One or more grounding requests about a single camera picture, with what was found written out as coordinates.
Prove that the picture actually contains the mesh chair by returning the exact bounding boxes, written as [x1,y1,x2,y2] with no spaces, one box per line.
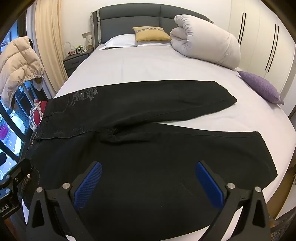
[269,209,296,241]

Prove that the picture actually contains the rolled white duvet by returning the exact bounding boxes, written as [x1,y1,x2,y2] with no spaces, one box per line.
[170,14,241,69]

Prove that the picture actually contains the grey padded headboard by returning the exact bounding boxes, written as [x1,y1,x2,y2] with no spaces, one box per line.
[90,3,214,44]

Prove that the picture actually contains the dark framed window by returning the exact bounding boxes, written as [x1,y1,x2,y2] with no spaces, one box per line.
[0,14,35,181]

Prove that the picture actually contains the clutter on nightstand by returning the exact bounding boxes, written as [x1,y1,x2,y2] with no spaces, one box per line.
[65,42,88,56]

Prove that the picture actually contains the purple cushion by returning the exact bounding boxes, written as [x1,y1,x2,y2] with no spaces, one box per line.
[237,71,285,105]

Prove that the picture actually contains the red and white shoe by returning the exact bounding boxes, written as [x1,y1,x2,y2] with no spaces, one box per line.
[28,98,48,130]

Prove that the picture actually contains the bed with white sheet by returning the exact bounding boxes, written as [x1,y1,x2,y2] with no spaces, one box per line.
[22,34,294,241]

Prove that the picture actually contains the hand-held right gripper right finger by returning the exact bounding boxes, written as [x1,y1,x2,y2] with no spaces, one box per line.
[195,160,271,241]

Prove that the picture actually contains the beige curtain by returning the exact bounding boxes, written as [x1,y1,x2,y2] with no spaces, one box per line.
[34,0,70,98]

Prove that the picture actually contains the white pillow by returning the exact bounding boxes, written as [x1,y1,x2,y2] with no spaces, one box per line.
[99,34,173,50]

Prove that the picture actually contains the beige puffer jacket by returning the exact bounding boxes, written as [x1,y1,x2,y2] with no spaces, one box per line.
[0,36,46,109]

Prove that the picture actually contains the black pants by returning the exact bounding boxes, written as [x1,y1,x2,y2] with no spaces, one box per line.
[20,80,278,241]

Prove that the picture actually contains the grey nightstand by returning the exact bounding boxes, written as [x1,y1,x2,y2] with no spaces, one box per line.
[63,49,94,78]

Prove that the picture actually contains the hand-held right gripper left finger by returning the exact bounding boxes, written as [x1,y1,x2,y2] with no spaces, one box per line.
[26,161,103,241]

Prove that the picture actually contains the yellow cushion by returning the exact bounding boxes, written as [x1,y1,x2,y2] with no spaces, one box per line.
[132,27,172,42]

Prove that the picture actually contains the white wardrobe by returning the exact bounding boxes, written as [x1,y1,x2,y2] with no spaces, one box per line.
[228,0,296,116]

